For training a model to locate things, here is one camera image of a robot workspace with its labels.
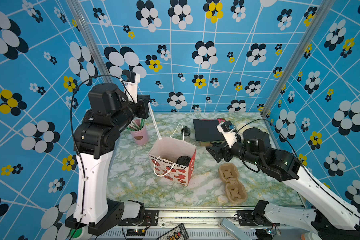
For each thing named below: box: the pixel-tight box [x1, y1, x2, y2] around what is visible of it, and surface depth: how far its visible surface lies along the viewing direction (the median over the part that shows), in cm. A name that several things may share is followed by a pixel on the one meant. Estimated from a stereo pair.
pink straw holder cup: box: [130, 119, 149, 145], surface depth 98 cm
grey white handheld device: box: [218, 217, 252, 240], surface depth 68 cm
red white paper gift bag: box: [148, 137, 197, 187], surface depth 76 cm
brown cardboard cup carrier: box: [218, 162, 248, 204], surface depth 81 cm
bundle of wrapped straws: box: [126, 118, 146, 132], surface depth 97 cm
